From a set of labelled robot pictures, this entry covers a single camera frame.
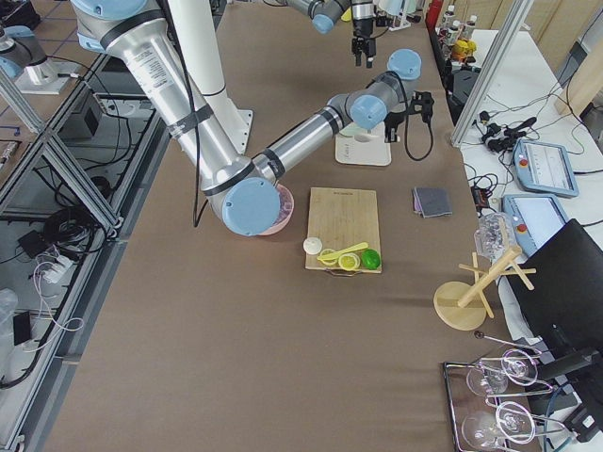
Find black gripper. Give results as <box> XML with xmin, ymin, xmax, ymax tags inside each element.
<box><xmin>351</xmin><ymin>34</ymin><xmax>376</xmax><ymax>68</ymax></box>
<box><xmin>383</xmin><ymin>91</ymin><xmax>433</xmax><ymax>143</ymax></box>

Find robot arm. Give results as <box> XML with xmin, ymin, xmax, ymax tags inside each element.
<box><xmin>73</xmin><ymin>1</ymin><xmax>433</xmax><ymax>236</ymax></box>
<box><xmin>275</xmin><ymin>0</ymin><xmax>376</xmax><ymax>69</ymax></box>

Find large pink ice bowl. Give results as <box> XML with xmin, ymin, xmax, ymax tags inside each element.
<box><xmin>261</xmin><ymin>184</ymin><xmax>295</xmax><ymax>236</ymax></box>

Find cream rabbit tray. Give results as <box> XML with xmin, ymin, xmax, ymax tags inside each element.
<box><xmin>334</xmin><ymin>123</ymin><xmax>392</xmax><ymax>167</ymax></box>

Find grey folded cloth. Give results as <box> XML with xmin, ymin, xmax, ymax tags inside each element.
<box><xmin>412</xmin><ymin>187</ymin><xmax>452</xmax><ymax>218</ymax></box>

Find wooden cutting board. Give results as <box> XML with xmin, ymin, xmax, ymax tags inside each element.
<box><xmin>307</xmin><ymin>187</ymin><xmax>383</xmax><ymax>257</ymax></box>

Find yellow plastic knife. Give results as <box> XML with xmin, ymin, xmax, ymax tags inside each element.
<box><xmin>318</xmin><ymin>242</ymin><xmax>368</xmax><ymax>261</ymax></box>

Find green lime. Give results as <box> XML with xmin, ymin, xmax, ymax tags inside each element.
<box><xmin>361</xmin><ymin>249</ymin><xmax>382</xmax><ymax>270</ymax></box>

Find lemon slices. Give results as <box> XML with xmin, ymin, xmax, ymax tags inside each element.
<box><xmin>319</xmin><ymin>249</ymin><xmax>361</xmax><ymax>271</ymax></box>

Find white garlic bulb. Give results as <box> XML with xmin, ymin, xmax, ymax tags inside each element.
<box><xmin>302</xmin><ymin>236</ymin><xmax>323</xmax><ymax>255</ymax></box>

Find blue teach pendant far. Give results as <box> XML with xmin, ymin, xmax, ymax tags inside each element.
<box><xmin>513</xmin><ymin>138</ymin><xmax>579</xmax><ymax>198</ymax></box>

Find blue teach pendant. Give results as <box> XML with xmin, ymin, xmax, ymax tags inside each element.
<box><xmin>502</xmin><ymin>194</ymin><xmax>569</xmax><ymax>257</ymax></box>
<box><xmin>513</xmin><ymin>138</ymin><xmax>579</xmax><ymax>198</ymax></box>

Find blue teach pendant near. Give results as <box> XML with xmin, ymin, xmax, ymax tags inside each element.
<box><xmin>502</xmin><ymin>194</ymin><xmax>569</xmax><ymax>257</ymax></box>

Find wooden mug tree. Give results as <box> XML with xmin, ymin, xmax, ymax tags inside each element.
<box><xmin>433</xmin><ymin>245</ymin><xmax>537</xmax><ymax>331</ymax></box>

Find wine glass rack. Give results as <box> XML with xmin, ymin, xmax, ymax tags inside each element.
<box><xmin>442</xmin><ymin>347</ymin><xmax>568</xmax><ymax>451</ymax></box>

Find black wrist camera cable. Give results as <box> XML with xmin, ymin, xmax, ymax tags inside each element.
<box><xmin>398</xmin><ymin>79</ymin><xmax>435</xmax><ymax>163</ymax></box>

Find white wire cup rack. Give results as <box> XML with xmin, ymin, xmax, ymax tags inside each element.
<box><xmin>373</xmin><ymin>0</ymin><xmax>421</xmax><ymax>31</ymax></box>

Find aluminium frame post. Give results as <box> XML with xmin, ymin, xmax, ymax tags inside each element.
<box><xmin>450</xmin><ymin>0</ymin><xmax>533</xmax><ymax>148</ymax></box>

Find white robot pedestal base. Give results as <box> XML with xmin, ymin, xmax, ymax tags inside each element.
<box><xmin>168</xmin><ymin>0</ymin><xmax>253</xmax><ymax>154</ymax></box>

